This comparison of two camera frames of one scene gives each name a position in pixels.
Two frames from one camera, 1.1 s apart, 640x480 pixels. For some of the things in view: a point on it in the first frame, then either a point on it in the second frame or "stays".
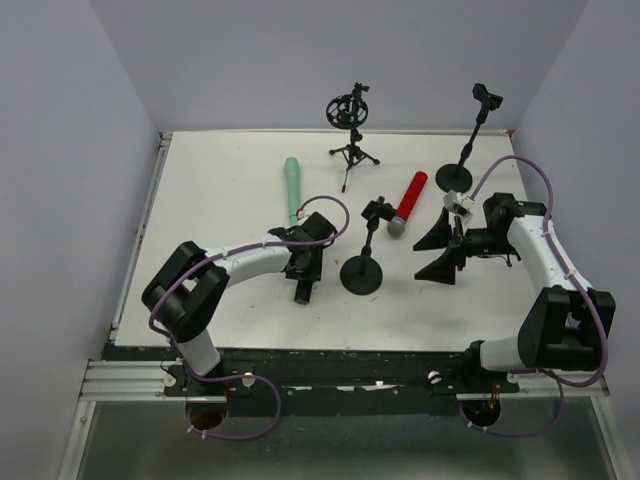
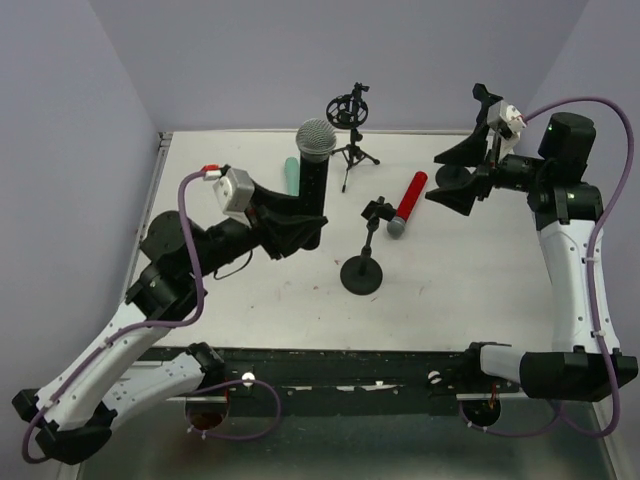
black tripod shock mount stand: [348, 111] stays
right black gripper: [459, 245] → [486, 170]
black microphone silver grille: [303, 291] → [315, 141]
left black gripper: [304, 288] → [265, 230]
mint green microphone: [293, 180] stays
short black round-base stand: [363, 274] stays
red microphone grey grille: [396, 225] stays
